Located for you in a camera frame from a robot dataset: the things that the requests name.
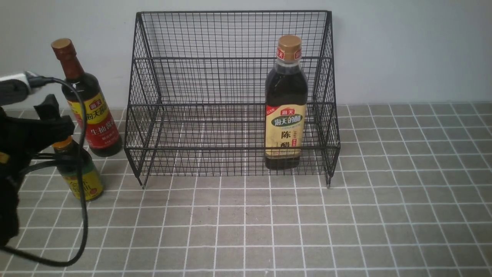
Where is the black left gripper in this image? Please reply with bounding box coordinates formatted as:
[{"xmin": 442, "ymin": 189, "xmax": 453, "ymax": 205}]
[{"xmin": 0, "ymin": 93, "xmax": 75, "ymax": 162}]

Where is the oyster sauce bottle orange cap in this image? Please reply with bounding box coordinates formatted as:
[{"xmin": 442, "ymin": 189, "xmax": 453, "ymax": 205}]
[{"xmin": 52, "ymin": 135, "xmax": 104, "ymax": 202}]

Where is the soy sauce bottle red label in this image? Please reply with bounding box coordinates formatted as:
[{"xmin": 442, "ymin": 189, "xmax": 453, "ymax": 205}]
[{"xmin": 51, "ymin": 38, "xmax": 123, "ymax": 157}]

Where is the vinegar bottle tan label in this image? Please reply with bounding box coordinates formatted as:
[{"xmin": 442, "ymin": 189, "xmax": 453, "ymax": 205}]
[{"xmin": 264, "ymin": 35, "xmax": 309, "ymax": 170}]

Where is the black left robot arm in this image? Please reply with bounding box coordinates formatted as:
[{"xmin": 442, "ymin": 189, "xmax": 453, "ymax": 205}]
[{"xmin": 0, "ymin": 72, "xmax": 75, "ymax": 247}]

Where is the black cable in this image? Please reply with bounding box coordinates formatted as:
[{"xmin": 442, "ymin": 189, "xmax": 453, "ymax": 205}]
[{"xmin": 0, "ymin": 76, "xmax": 89, "ymax": 267}]

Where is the black wire mesh rack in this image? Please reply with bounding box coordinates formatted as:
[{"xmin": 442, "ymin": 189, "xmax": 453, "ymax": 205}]
[{"xmin": 124, "ymin": 10, "xmax": 341, "ymax": 188}]

